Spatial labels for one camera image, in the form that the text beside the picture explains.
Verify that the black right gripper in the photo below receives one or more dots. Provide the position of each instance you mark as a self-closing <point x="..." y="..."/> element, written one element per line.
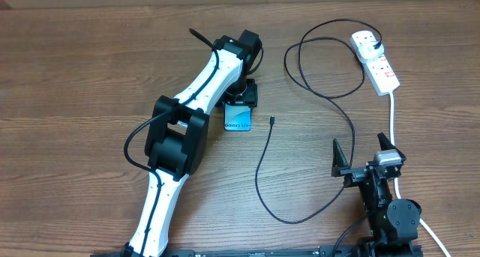
<point x="354" y="174"/>

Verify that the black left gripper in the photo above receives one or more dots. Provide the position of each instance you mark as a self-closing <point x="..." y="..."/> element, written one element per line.
<point x="247" y="99"/>

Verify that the blue Galaxy smartphone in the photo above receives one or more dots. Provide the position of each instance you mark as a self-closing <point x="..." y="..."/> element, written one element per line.
<point x="237" y="118"/>

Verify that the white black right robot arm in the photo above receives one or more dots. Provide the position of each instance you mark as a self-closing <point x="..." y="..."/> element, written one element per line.
<point x="393" y="222"/>

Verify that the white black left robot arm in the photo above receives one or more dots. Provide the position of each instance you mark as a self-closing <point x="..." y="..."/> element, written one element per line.
<point x="170" y="145"/>

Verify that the white charger plug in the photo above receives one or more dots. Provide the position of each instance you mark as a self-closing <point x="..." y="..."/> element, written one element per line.
<point x="369" y="51"/>

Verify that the white power strip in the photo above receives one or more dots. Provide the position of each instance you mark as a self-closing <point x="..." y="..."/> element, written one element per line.
<point x="379" y="71"/>

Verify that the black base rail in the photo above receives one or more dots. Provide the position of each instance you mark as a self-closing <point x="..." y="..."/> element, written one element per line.
<point x="323" y="251"/>

